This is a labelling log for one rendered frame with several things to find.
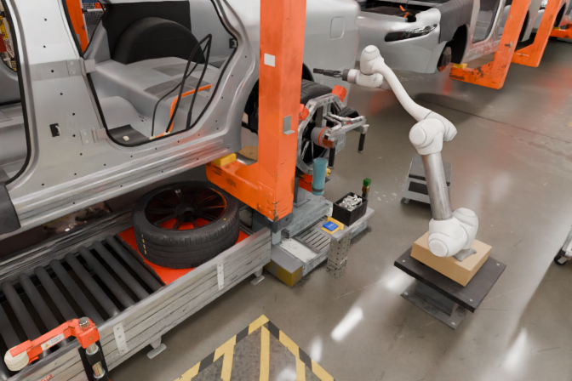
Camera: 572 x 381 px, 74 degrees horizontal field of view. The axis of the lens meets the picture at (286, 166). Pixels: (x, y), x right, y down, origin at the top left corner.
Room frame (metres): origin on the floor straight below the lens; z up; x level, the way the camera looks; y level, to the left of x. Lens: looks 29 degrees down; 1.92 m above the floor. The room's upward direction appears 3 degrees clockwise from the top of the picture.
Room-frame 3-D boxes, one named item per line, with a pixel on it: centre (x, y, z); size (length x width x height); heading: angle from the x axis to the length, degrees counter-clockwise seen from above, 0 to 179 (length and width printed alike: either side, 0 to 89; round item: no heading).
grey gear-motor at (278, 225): (2.30, 0.13, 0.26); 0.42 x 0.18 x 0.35; 48
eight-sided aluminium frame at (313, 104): (2.44, -0.22, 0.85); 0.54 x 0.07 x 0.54; 138
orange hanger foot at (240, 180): (2.19, 0.31, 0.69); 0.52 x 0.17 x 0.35; 48
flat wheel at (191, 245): (2.00, 0.62, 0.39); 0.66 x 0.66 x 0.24
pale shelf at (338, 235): (2.03, -0.41, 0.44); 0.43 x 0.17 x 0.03; 138
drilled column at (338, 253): (2.01, -0.39, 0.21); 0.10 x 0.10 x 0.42; 48
